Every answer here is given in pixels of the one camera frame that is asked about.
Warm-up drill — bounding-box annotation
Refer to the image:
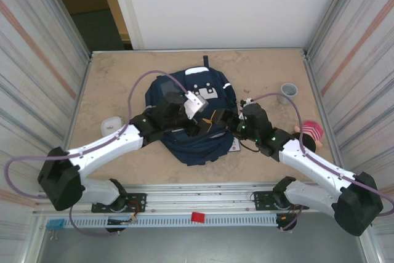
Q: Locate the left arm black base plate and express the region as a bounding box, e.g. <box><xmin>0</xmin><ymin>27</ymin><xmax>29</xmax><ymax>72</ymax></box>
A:
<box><xmin>92</xmin><ymin>193</ymin><xmax>147</xmax><ymax>214</ymax></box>

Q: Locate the slotted cable tray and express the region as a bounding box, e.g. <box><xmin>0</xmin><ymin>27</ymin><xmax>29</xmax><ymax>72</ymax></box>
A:
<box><xmin>64</xmin><ymin>215</ymin><xmax>279</xmax><ymax>229</ymax></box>

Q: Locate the aluminium rail frame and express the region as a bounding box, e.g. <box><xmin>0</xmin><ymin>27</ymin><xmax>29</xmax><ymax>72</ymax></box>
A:
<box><xmin>30</xmin><ymin>182</ymin><xmax>369</xmax><ymax>214</ymax></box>

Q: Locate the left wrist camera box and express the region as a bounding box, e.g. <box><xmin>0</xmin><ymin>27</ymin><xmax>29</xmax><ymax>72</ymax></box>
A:
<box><xmin>183</xmin><ymin>90</ymin><xmax>209</xmax><ymax>121</ymax></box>

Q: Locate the blue binder clip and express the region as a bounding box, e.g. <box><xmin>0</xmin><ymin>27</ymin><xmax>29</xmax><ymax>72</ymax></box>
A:
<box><xmin>45</xmin><ymin>218</ymin><xmax>65</xmax><ymax>241</ymax></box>

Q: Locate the grey plastic cup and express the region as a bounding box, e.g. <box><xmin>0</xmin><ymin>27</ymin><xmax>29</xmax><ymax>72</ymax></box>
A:
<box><xmin>276</xmin><ymin>83</ymin><xmax>299</xmax><ymax>105</ymax></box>

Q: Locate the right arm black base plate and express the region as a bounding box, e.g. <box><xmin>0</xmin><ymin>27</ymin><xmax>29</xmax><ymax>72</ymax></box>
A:
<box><xmin>252</xmin><ymin>189</ymin><xmax>310</xmax><ymax>211</ymax></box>

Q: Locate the white round container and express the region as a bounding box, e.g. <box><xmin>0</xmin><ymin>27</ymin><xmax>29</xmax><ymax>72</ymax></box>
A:
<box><xmin>100</xmin><ymin>116</ymin><xmax>121</xmax><ymax>136</ymax></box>

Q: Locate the navy blue backpack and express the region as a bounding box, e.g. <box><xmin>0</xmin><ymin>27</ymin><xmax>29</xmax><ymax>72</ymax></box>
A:
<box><xmin>144</xmin><ymin>55</ymin><xmax>238</xmax><ymax>167</ymax></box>

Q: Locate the doll with pink hat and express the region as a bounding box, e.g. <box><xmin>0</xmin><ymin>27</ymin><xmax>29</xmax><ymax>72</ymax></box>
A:
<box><xmin>291</xmin><ymin>120</ymin><xmax>324</xmax><ymax>153</ymax></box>

